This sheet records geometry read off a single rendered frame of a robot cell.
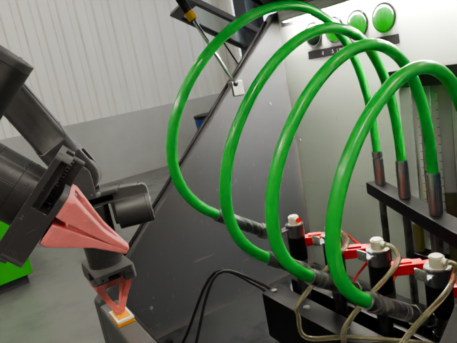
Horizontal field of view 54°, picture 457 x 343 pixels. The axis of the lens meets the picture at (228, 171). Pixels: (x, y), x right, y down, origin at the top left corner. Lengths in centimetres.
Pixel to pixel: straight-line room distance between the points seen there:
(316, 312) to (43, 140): 49
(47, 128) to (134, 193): 17
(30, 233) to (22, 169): 5
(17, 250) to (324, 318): 43
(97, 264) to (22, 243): 39
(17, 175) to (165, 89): 718
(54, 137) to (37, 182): 35
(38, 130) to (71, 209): 38
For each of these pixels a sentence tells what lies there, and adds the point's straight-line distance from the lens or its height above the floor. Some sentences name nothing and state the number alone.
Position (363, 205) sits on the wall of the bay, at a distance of 99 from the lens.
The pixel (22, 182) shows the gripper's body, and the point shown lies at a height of 128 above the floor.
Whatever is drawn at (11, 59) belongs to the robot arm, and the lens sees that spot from 39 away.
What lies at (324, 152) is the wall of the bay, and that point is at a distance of 102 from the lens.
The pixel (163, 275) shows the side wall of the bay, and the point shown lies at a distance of 96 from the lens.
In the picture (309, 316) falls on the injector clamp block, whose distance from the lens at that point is 68.
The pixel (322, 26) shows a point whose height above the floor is 137.
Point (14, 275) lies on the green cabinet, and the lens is 391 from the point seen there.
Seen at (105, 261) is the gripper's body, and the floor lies 107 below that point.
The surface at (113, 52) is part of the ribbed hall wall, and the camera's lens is 736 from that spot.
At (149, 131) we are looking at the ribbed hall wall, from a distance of 741.
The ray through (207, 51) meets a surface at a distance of 60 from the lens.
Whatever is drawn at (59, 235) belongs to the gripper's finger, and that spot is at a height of 123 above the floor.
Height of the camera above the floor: 134
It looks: 12 degrees down
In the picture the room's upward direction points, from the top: 11 degrees counter-clockwise
